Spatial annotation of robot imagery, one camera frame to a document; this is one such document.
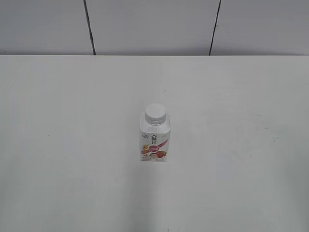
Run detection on white plastic bottle cap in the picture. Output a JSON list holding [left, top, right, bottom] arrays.
[[144, 103, 167, 125]]

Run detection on white strawberry yogurt bottle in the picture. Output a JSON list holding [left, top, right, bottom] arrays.
[[139, 113, 170, 162]]

